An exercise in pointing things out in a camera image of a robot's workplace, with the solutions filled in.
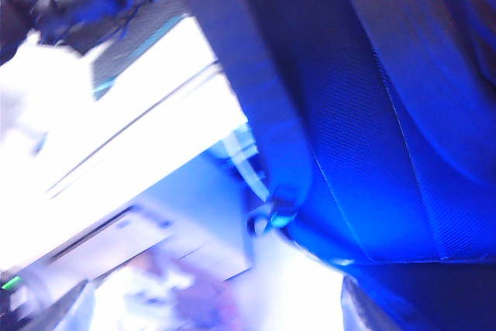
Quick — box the dark blue backpack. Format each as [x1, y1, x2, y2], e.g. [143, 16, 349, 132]
[170, 0, 496, 331]

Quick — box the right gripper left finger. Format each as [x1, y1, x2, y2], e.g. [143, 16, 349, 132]
[22, 281, 95, 331]

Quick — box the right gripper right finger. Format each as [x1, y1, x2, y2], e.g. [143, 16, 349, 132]
[342, 275, 424, 331]

